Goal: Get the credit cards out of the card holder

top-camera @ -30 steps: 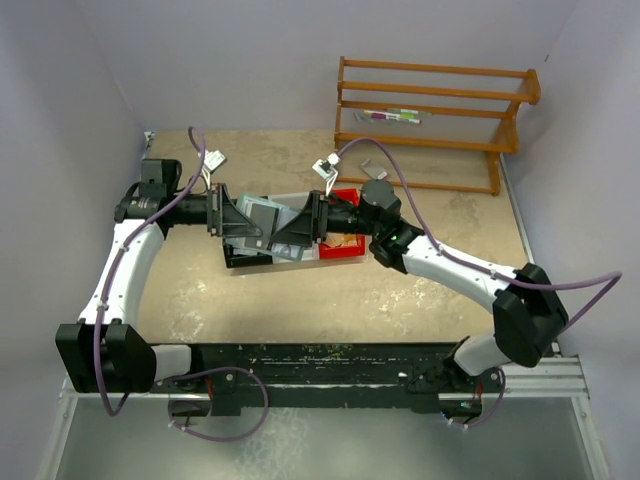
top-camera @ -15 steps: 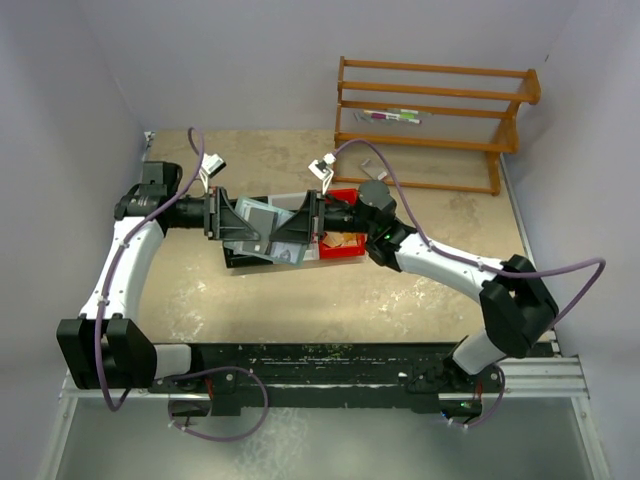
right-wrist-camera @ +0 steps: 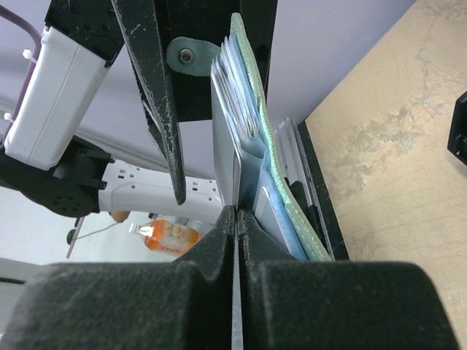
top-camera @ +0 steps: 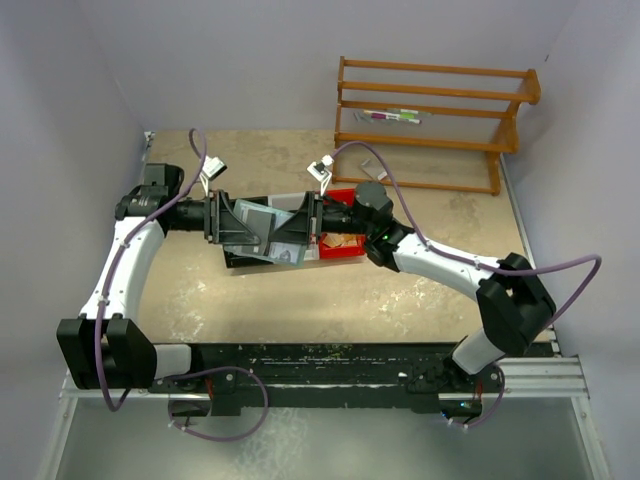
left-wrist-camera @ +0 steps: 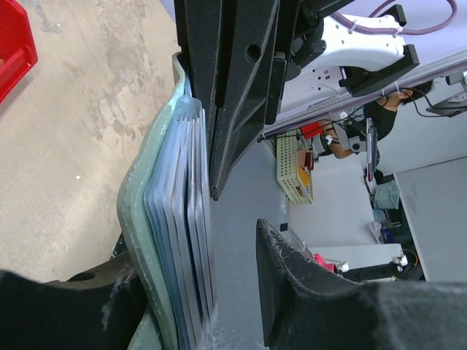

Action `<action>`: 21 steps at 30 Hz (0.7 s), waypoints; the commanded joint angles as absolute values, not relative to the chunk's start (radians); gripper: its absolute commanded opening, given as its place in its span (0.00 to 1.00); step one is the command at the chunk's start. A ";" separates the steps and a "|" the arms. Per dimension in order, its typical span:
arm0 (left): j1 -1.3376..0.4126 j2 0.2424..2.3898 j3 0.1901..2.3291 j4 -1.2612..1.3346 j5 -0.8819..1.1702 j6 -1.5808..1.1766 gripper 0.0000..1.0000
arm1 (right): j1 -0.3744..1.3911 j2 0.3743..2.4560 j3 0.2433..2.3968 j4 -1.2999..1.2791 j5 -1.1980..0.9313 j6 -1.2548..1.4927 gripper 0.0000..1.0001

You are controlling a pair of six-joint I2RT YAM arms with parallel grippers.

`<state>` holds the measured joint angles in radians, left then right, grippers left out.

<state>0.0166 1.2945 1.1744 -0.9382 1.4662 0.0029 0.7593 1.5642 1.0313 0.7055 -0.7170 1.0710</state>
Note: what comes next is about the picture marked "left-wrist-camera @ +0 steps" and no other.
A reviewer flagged yellow perforated basket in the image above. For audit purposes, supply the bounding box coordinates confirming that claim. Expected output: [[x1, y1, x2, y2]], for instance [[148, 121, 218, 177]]
[[276, 131, 314, 205]]

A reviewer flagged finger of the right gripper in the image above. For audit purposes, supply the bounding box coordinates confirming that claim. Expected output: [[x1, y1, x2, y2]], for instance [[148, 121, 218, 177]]
[[209, 1, 299, 201], [174, 1, 234, 120]]

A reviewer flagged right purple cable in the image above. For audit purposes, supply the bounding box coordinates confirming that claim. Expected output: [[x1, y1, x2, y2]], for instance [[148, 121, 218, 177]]
[[333, 0, 459, 36]]

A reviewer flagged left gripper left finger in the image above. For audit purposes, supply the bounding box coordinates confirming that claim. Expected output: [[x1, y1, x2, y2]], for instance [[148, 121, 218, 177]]
[[1, 252, 147, 349]]

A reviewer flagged red bin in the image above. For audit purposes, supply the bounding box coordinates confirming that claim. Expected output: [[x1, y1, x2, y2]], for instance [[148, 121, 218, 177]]
[[1, 0, 38, 102]]

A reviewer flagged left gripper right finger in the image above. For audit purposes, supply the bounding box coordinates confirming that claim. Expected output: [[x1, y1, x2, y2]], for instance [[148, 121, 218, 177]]
[[256, 219, 466, 349]]

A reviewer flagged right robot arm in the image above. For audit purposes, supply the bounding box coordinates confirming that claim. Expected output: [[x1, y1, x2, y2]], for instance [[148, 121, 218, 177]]
[[174, 1, 420, 199]]

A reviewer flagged teal basket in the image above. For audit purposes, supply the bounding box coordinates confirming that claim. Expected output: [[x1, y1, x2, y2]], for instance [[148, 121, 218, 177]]
[[374, 179, 400, 210]]

